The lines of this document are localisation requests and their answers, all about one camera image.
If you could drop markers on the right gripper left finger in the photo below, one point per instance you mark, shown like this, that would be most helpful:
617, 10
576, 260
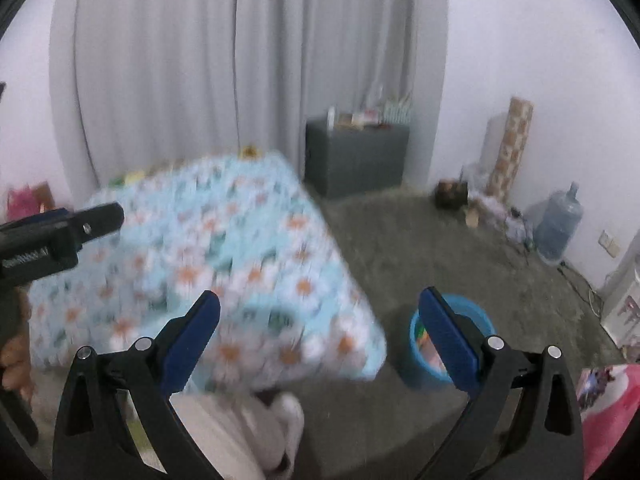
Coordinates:
91, 436

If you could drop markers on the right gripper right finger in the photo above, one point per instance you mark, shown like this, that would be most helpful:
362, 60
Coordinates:
522, 419

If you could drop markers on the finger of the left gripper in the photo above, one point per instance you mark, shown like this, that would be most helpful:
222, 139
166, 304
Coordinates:
99, 221

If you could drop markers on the blue trash bin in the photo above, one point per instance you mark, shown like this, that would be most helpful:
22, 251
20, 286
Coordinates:
421, 366

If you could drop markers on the person left hand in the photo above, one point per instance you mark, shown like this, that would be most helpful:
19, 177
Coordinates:
17, 368

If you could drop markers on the pink plastic bag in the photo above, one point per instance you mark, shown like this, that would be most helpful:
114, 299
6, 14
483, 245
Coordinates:
21, 203

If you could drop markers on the green candy wrapper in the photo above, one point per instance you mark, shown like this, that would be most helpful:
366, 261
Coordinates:
117, 180

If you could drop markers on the floral blue tablecloth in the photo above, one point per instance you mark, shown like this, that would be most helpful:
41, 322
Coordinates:
244, 229

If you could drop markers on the grey curtain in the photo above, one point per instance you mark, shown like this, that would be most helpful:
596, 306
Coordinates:
138, 82

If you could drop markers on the gold candy wrapper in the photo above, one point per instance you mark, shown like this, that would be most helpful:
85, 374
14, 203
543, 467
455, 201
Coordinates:
250, 152

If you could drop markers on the blue water jug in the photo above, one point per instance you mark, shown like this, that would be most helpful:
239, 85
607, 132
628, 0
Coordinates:
558, 225

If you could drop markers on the dark basket on floor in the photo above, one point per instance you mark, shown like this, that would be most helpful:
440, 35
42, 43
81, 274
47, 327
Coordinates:
451, 195

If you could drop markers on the patterned wrapping paper roll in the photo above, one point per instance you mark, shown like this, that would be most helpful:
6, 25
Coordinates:
512, 146

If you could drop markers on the dark grey cabinet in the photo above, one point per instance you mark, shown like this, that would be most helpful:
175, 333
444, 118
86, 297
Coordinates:
342, 162

